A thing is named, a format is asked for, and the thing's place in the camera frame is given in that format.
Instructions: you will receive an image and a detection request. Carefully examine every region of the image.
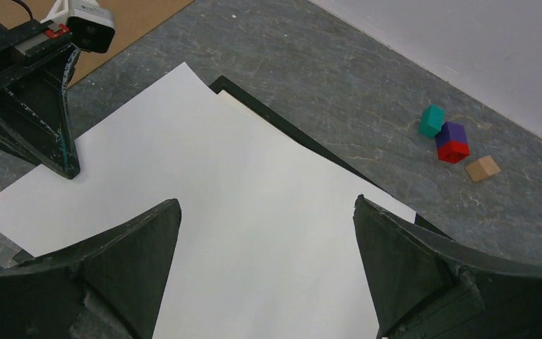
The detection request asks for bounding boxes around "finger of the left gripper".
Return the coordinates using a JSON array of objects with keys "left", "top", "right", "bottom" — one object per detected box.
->
[{"left": 0, "top": 47, "right": 80, "bottom": 179}]

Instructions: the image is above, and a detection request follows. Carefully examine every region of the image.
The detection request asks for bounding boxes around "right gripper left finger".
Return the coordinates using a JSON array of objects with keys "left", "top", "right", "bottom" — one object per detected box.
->
[{"left": 0, "top": 199, "right": 181, "bottom": 338}]

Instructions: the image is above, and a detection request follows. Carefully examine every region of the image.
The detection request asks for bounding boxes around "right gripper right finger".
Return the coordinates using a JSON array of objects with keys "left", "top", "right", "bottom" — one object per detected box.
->
[{"left": 354, "top": 196, "right": 542, "bottom": 338}]

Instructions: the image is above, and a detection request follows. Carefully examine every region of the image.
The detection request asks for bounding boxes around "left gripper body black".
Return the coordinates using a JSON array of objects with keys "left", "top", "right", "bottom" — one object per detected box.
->
[{"left": 0, "top": 18, "right": 73, "bottom": 100}]

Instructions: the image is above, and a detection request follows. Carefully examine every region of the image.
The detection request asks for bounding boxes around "black picture frame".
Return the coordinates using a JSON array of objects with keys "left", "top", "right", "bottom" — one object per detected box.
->
[{"left": 0, "top": 66, "right": 435, "bottom": 260}]

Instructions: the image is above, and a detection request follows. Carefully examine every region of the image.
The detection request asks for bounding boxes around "brown backing board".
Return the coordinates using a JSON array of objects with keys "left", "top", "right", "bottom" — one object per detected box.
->
[{"left": 0, "top": 0, "right": 193, "bottom": 85}]

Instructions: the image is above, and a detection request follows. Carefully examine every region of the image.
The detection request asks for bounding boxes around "cat photo print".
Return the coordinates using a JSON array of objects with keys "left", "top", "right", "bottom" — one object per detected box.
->
[{"left": 0, "top": 64, "right": 416, "bottom": 338}]

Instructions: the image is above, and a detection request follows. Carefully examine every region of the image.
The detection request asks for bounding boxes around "white mat board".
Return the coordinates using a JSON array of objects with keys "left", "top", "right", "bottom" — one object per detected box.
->
[{"left": 217, "top": 90, "right": 253, "bottom": 114}]

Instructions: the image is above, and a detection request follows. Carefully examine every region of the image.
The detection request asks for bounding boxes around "tan wooden cube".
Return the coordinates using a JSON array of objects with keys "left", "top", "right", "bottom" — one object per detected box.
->
[{"left": 465, "top": 155, "right": 501, "bottom": 182}]

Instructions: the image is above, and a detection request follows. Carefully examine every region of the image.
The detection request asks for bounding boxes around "red cube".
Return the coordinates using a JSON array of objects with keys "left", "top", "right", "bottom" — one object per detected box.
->
[{"left": 437, "top": 141, "right": 471, "bottom": 164}]

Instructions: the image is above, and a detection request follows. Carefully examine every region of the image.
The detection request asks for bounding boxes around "purple cube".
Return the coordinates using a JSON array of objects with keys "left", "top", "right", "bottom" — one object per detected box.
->
[{"left": 435, "top": 121, "right": 468, "bottom": 148}]

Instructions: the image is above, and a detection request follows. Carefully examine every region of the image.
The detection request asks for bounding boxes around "teal cube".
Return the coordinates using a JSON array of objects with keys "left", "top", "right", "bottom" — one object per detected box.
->
[{"left": 418, "top": 105, "right": 445, "bottom": 138}]

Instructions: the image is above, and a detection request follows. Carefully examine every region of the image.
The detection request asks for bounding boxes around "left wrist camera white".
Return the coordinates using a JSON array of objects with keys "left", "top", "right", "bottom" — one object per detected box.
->
[{"left": 41, "top": 0, "right": 116, "bottom": 54}]

